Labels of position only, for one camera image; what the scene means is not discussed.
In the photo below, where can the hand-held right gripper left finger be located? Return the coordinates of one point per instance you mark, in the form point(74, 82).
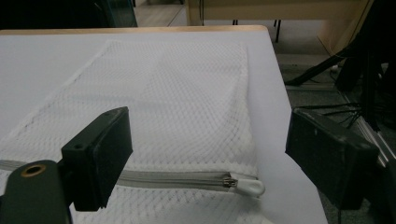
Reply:
point(99, 155)

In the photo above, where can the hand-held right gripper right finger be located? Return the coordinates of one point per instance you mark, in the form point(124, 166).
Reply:
point(330, 155)

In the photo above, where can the white mesh laundry bag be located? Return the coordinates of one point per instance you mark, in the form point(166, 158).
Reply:
point(180, 109)

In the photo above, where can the black stand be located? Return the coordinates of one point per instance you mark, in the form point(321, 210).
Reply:
point(372, 62)

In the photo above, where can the black metal leg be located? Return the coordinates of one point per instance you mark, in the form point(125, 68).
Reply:
point(277, 31)

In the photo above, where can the dark furniture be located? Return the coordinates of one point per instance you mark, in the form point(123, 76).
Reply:
point(46, 12)

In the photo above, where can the beige wooden furniture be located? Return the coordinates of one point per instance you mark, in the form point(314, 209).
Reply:
point(264, 9)

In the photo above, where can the silver metal rail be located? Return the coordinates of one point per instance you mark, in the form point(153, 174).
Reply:
point(375, 138)

